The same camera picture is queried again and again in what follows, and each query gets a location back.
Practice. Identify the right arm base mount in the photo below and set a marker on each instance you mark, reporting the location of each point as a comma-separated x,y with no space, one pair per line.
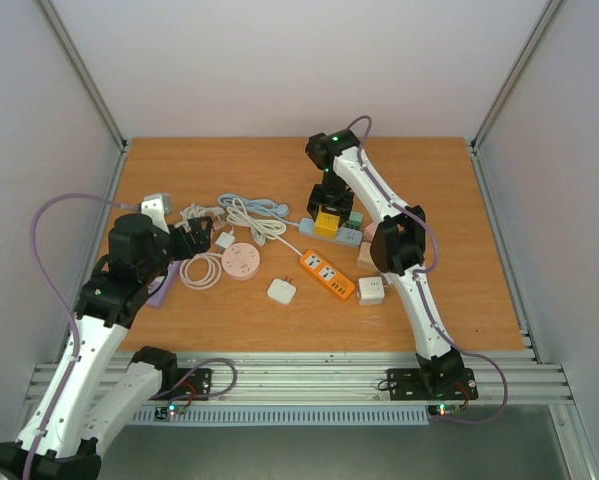
404,384

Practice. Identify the white flat plug adapter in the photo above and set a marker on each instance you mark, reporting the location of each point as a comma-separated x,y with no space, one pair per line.
281,291

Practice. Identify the blue cable tray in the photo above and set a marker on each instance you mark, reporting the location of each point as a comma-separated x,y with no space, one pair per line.
271,416

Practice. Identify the orange power strip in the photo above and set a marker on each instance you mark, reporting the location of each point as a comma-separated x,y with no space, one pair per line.
328,276

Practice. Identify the tan cube adapter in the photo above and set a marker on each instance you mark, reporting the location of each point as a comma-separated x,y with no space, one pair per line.
364,260

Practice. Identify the pink cube adapter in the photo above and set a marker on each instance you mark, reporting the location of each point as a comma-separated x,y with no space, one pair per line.
369,232

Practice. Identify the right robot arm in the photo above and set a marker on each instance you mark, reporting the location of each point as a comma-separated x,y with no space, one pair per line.
397,251

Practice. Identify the yellow cube socket adapter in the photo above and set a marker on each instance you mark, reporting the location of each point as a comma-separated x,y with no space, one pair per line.
327,222

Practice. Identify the purple power strip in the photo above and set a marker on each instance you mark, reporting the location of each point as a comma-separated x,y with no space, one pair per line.
160,286

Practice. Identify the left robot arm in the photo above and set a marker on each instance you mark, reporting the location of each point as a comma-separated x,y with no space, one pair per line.
68,435

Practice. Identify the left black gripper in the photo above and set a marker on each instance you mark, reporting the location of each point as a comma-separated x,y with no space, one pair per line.
201,238

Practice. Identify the white cube socket adapter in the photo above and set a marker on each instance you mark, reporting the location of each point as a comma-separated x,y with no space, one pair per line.
370,291

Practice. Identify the blue power strip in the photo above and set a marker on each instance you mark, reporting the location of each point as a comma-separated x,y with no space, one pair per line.
268,221

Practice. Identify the green cube adapter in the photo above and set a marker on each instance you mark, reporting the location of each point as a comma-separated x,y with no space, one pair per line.
355,220

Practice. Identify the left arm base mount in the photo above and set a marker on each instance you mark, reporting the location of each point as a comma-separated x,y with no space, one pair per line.
198,384

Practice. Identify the pink round power strip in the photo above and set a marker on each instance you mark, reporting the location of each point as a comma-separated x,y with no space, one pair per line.
240,261

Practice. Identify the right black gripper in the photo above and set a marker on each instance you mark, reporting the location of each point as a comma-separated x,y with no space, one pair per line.
330,204

